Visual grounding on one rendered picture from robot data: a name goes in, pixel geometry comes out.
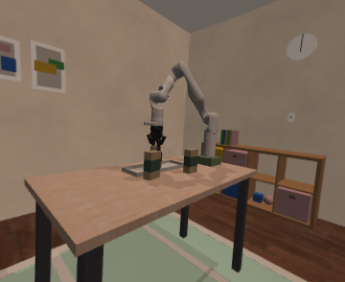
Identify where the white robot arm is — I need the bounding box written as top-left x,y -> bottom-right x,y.
144,61 -> 219,157

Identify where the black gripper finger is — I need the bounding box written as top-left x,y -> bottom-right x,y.
147,134 -> 156,146
155,134 -> 166,151

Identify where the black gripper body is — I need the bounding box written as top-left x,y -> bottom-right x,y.
150,126 -> 163,140

